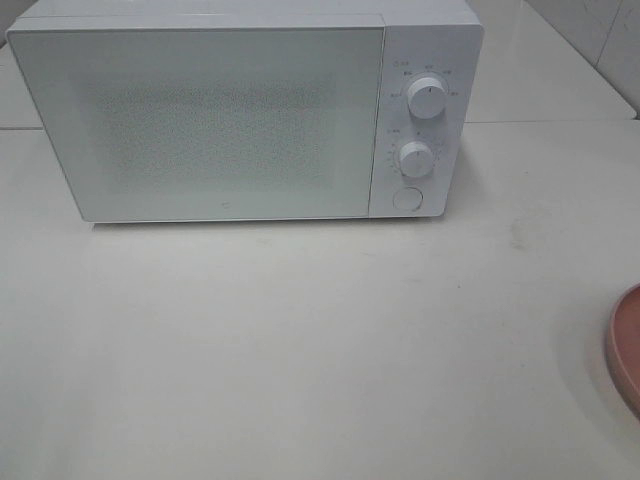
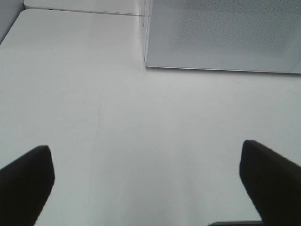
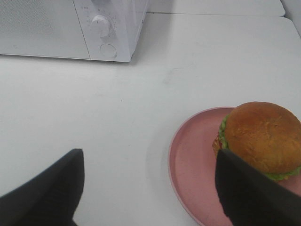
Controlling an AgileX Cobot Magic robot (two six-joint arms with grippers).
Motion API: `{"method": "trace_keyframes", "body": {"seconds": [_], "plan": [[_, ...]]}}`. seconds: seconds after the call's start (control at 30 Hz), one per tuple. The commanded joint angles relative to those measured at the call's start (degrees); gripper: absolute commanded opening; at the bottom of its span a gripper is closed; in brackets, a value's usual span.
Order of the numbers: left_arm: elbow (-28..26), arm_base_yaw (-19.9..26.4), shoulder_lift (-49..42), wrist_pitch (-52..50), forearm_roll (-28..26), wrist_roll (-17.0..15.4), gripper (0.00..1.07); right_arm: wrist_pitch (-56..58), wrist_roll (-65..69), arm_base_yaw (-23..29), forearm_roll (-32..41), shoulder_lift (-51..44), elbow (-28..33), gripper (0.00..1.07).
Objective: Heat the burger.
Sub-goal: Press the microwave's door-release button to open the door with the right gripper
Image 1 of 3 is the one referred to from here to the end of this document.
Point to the round white door button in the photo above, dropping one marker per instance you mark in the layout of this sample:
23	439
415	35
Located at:
408	199

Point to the pink round plate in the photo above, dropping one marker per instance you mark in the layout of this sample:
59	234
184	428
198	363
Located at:
622	347

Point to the lower white timer knob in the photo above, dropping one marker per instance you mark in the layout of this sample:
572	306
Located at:
415	159

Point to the upper white power knob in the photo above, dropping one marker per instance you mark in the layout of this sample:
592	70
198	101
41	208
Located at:
426	96

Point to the white microwave oven body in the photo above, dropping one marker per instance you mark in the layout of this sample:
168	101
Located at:
186	111

